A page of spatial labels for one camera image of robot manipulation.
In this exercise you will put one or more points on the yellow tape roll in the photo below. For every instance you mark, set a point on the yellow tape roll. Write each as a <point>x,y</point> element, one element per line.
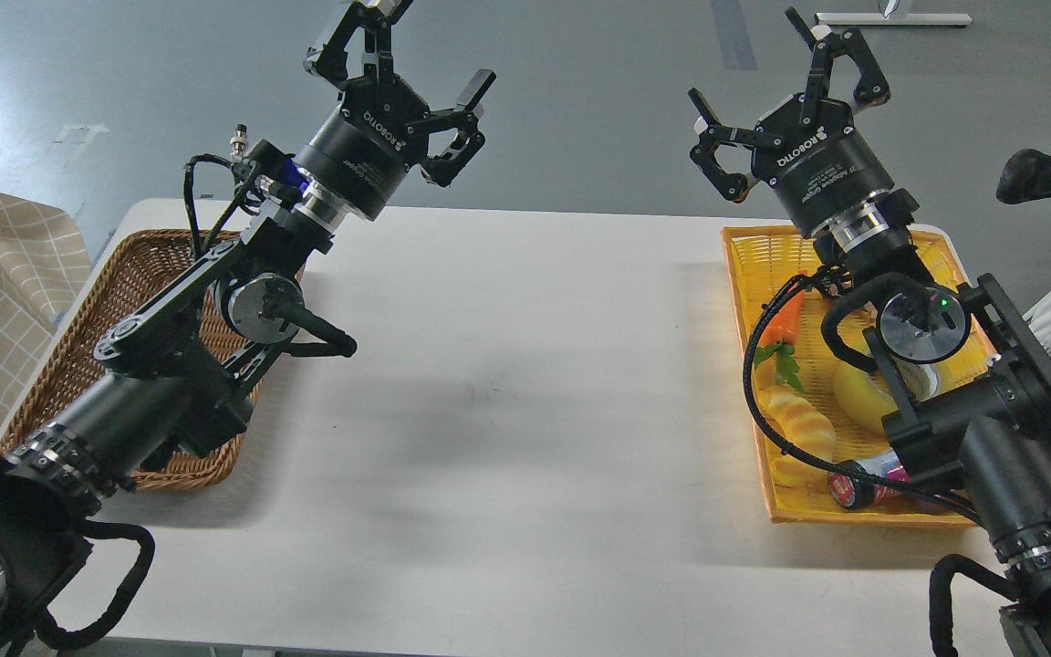
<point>861,397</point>

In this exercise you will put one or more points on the small dark can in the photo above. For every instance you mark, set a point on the small dark can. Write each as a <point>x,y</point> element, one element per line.
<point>853,494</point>

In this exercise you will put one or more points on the yellow plastic basket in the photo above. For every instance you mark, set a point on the yellow plastic basket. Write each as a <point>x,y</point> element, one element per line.
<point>760,260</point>

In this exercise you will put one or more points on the yellow toy croissant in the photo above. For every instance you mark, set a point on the yellow toy croissant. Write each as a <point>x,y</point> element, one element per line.
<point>801,424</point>

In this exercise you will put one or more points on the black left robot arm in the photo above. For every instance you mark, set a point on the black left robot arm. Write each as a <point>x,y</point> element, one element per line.
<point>67,578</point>

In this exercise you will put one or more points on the white stand base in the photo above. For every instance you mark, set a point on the white stand base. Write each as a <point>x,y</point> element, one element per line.
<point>894,13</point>

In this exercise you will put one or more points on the brown wicker basket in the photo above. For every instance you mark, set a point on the brown wicker basket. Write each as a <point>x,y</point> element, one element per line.
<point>97,365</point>

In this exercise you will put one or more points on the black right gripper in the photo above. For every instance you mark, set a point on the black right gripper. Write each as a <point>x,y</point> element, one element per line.
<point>817,155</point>

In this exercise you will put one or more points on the orange toy carrot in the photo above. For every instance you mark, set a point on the orange toy carrot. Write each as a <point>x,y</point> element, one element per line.
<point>781,328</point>

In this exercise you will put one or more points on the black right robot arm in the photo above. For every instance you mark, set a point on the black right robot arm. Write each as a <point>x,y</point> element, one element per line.
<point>972,384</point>

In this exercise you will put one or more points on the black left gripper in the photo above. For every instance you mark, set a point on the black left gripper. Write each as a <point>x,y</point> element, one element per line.
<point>363,151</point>

